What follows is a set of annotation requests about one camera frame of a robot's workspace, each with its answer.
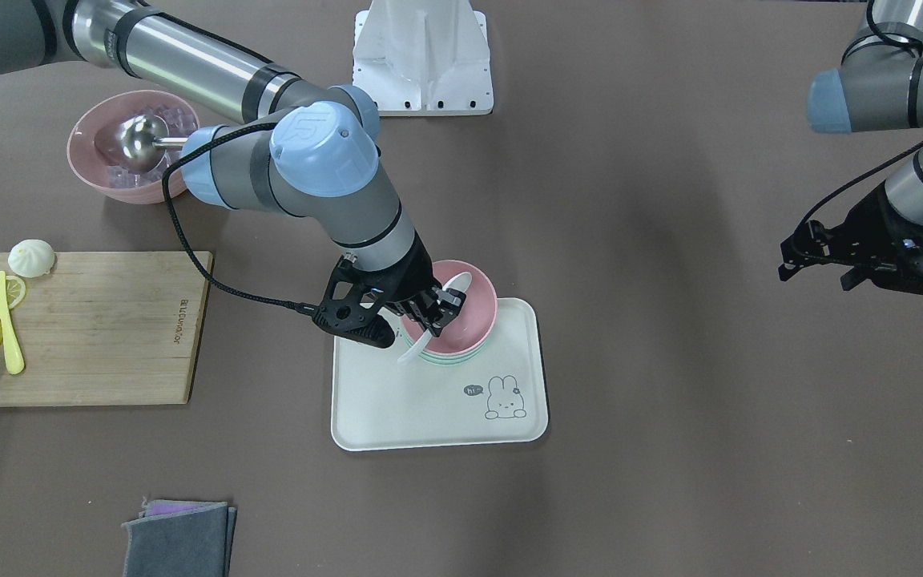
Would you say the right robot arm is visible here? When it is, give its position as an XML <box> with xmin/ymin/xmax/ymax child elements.
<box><xmin>0</xmin><ymin>1</ymin><xmax>466</xmax><ymax>349</ymax></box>

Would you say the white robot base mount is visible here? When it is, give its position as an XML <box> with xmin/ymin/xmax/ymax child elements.
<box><xmin>353</xmin><ymin>1</ymin><xmax>495</xmax><ymax>118</ymax></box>

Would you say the lower lemon slice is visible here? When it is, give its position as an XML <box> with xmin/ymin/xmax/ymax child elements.
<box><xmin>5</xmin><ymin>275</ymin><xmax>28</xmax><ymax>310</ymax></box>

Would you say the white ceramic spoon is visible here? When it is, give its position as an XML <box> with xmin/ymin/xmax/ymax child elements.
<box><xmin>410</xmin><ymin>272</ymin><xmax>472</xmax><ymax>355</ymax></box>

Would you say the cream rabbit tray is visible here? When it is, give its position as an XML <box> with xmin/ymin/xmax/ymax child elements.
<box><xmin>330</xmin><ymin>298</ymin><xmax>550</xmax><ymax>450</ymax></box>

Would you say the grey folded cloth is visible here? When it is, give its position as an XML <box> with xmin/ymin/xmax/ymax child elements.
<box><xmin>123</xmin><ymin>499</ymin><xmax>237</xmax><ymax>576</ymax></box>

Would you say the green bowl stack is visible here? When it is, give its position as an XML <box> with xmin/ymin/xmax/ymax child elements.
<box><xmin>397</xmin><ymin>342</ymin><xmax>486</xmax><ymax>366</ymax></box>

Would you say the yellow plastic knife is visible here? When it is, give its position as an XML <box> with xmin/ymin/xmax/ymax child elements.
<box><xmin>0</xmin><ymin>271</ymin><xmax>26</xmax><ymax>375</ymax></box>

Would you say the white steamed bun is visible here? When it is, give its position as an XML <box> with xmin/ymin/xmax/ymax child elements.
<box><xmin>6</xmin><ymin>240</ymin><xmax>56</xmax><ymax>278</ymax></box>

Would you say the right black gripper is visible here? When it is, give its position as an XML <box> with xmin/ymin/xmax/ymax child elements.
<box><xmin>312</xmin><ymin>236</ymin><xmax>466</xmax><ymax>349</ymax></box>

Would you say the metal ice scoop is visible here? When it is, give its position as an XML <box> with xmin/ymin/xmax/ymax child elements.
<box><xmin>93</xmin><ymin>114</ymin><xmax>187</xmax><ymax>174</ymax></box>

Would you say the bamboo cutting board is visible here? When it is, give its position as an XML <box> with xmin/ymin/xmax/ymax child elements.
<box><xmin>0</xmin><ymin>251</ymin><xmax>208</xmax><ymax>408</ymax></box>

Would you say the small pink bowl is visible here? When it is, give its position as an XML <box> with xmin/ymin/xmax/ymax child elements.
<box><xmin>428</xmin><ymin>260</ymin><xmax>498</xmax><ymax>354</ymax></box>

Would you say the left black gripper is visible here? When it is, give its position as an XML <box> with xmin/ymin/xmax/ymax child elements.
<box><xmin>779</xmin><ymin>186</ymin><xmax>923</xmax><ymax>296</ymax></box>

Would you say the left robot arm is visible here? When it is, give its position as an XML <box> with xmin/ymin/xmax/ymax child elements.
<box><xmin>779</xmin><ymin>1</ymin><xmax>923</xmax><ymax>296</ymax></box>

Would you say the large pink ice bowl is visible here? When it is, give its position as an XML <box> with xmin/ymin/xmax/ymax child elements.
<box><xmin>67</xmin><ymin>89</ymin><xmax>200</xmax><ymax>204</ymax></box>

